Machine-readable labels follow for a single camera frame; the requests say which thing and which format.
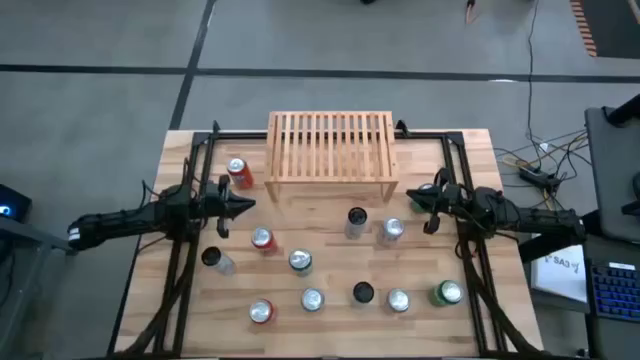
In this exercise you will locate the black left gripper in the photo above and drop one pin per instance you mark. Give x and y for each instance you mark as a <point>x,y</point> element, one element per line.
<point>220,205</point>

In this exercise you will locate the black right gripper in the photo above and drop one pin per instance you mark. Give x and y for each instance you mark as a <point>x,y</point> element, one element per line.
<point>447,200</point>

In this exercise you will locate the orange Fanta soda can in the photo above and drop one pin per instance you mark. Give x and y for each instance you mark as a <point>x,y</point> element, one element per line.
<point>242,177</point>
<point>263,239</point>
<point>261,311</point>

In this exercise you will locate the silver Diet Coke can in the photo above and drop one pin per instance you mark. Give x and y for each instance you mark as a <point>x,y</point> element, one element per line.
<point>392,229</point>
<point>313,299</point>
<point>398,300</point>

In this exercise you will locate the white Celsius slim can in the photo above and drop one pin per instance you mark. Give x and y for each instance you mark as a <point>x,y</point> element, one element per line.
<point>363,292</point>
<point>356,225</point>
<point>222,262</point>

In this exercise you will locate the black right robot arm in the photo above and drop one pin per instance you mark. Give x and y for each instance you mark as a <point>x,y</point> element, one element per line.
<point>540,220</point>

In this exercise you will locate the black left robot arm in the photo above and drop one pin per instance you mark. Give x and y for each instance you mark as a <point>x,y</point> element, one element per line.
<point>125,220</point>

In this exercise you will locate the wooden slatted shelf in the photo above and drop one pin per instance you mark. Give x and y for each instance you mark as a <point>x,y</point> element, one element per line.
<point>330,179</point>

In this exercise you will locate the black power strip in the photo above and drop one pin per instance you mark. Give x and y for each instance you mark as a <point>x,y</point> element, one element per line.
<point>537,176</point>

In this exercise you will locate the white printed box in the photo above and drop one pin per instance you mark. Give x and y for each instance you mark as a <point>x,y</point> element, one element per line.
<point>560,280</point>

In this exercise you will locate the grey desk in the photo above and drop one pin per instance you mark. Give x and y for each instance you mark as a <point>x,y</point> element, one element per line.
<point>610,165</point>

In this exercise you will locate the brown furniture leg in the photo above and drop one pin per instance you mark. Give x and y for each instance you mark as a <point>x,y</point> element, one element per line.
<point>470,11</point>

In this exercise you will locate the grey metal table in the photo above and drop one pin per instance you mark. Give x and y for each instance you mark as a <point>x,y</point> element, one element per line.
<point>25,232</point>

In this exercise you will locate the black device with blue light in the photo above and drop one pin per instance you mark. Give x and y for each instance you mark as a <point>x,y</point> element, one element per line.
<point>15,200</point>

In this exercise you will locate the black mat orange-striped edge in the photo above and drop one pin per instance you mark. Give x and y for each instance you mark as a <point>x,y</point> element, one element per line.
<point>615,25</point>

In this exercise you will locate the black metal table frame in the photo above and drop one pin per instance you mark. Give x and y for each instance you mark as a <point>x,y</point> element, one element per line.
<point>240,135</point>

